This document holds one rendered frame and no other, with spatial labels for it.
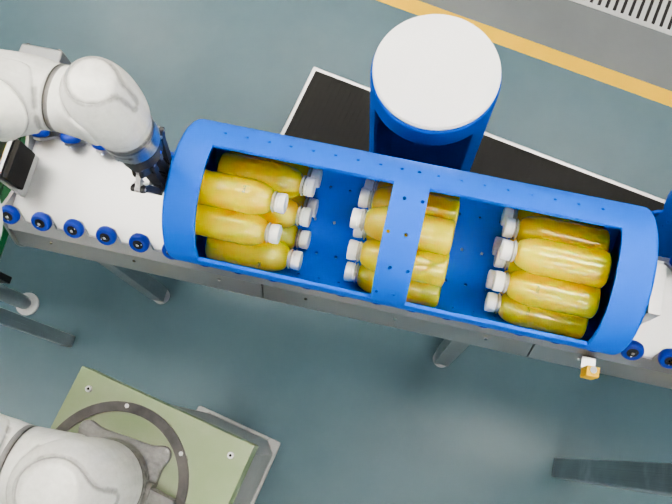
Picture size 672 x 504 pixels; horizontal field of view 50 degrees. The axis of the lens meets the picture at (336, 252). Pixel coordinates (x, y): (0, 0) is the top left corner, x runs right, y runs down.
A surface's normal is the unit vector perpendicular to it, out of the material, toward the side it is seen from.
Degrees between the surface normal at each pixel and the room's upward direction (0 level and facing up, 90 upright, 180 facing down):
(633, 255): 3
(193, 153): 10
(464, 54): 0
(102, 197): 0
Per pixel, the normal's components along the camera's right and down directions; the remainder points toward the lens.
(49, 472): 0.07, -0.15
